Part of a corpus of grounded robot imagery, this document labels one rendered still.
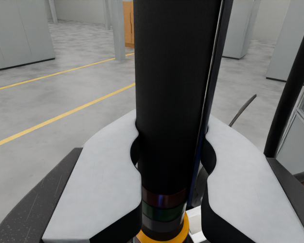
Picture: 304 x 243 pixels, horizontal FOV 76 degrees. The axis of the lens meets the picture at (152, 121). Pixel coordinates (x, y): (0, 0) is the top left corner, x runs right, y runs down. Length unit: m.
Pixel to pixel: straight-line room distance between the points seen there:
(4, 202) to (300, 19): 5.74
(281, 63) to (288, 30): 0.71
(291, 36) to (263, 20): 6.84
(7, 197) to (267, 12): 12.02
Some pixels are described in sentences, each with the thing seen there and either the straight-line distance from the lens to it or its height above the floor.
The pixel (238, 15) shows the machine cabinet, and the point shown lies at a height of 1.30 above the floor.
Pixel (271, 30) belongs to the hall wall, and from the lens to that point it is 12.27.
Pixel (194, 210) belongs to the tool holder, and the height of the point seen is 1.41.
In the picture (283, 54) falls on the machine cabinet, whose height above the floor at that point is 0.62.
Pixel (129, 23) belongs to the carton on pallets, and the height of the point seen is 0.86.
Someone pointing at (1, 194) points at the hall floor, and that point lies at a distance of 2.43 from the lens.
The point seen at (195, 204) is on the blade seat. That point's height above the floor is 1.23.
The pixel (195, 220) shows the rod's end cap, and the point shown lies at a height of 1.42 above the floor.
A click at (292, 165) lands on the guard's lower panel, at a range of 1.60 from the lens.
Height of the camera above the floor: 1.58
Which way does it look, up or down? 31 degrees down
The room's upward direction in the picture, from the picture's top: 1 degrees clockwise
